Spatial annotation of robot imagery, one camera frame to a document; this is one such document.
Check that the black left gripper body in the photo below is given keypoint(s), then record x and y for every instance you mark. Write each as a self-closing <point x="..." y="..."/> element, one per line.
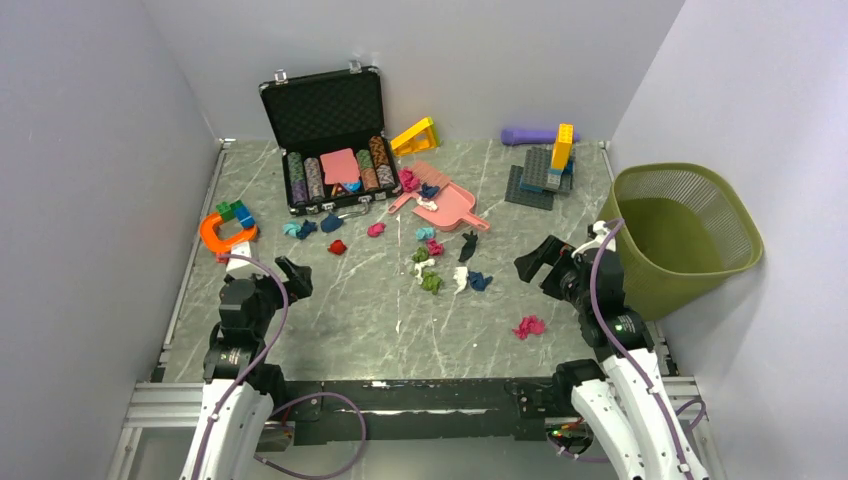
<point x="271" y="298"/>

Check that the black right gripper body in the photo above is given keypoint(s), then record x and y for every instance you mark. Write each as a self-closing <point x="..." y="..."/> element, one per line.
<point x="563" y="282"/>

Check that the pink plastic dustpan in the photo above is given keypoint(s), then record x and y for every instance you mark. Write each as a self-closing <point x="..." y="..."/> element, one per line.
<point x="455" y="208"/>

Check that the pink hand brush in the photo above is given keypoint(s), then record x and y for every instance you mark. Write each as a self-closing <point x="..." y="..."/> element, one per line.
<point x="413" y="180"/>

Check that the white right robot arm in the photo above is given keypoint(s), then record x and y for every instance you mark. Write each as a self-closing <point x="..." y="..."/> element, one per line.
<point x="620" y="393"/>

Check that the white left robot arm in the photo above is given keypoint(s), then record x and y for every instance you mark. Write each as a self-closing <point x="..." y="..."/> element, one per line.
<point x="240" y="389"/>

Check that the red paper scrap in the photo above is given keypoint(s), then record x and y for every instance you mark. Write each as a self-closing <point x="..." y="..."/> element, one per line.
<point x="337" y="247"/>

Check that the pink paper scrap front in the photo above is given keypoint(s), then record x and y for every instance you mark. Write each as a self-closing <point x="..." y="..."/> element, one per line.
<point x="529" y="325"/>

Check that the grey building block baseplate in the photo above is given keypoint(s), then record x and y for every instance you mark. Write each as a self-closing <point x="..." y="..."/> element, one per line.
<point x="534" y="185"/>

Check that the dark blue paper scrap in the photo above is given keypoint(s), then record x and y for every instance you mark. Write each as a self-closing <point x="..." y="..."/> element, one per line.
<point x="478" y="281"/>

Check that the black paper scrap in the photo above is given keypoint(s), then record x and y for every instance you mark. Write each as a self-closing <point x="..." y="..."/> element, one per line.
<point x="469" y="247"/>

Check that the white paper scrap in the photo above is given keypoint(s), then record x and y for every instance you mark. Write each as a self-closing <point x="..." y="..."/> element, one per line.
<point x="460" y="277"/>

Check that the green and blue blocks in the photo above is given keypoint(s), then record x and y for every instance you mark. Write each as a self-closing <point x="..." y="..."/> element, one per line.
<point x="237" y="210"/>

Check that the yellow tall building block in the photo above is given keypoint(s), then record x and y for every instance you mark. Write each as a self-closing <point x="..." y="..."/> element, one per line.
<point x="562" y="148"/>

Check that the magenta paper scrap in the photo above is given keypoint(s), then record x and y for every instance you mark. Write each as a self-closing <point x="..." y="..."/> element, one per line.
<point x="434" y="247"/>

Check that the pink card in case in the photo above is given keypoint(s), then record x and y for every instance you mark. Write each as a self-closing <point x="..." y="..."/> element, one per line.
<point x="340" y="167"/>

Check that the olive green mesh wastebasket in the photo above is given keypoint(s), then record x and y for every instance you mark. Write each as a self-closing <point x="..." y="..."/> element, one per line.
<point x="685" y="233"/>

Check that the purple cylinder toy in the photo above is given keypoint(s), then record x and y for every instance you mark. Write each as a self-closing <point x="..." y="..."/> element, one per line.
<point x="514" y="136"/>

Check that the green paper scrap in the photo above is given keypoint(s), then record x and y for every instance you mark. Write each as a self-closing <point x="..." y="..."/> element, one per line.
<point x="431" y="282"/>

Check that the light blue paper scrap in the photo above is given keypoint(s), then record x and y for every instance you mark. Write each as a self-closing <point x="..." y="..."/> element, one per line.
<point x="425" y="233"/>

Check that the black poker chip case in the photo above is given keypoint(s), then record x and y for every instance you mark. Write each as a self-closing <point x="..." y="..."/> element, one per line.
<point x="318" y="114"/>

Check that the yellow triangular toy block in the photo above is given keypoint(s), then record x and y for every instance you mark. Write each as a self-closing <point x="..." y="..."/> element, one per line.
<point x="419" y="137"/>

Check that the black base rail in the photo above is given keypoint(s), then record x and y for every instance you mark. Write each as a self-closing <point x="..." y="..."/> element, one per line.
<point x="523" y="408"/>

